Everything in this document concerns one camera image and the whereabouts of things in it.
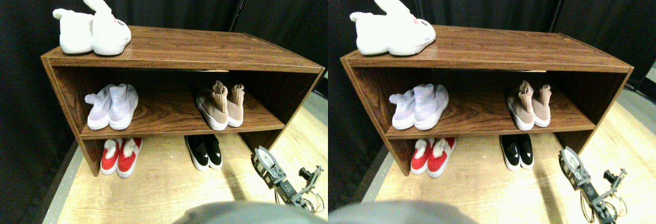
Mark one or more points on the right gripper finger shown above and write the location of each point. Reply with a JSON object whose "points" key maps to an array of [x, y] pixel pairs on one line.
{"points": [[581, 178], [277, 177]]}

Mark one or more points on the black shoe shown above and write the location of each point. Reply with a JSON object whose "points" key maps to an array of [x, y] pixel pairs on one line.
{"points": [[214, 155], [197, 155], [511, 155], [526, 155]]}

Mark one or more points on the beige shoe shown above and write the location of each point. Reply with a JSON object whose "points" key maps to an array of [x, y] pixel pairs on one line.
{"points": [[212, 112], [236, 110], [542, 110], [521, 112]]}

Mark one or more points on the red shoe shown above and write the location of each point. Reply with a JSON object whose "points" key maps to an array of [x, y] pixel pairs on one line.
{"points": [[421, 160], [110, 160], [129, 161], [441, 161]]}

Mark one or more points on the brown shoe rack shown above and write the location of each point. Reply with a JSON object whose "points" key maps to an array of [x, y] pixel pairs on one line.
{"points": [[179, 47], [487, 47]]}

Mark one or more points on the white shoe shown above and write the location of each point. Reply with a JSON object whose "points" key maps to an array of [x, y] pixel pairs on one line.
{"points": [[371, 35], [74, 34], [111, 37], [410, 37]]}

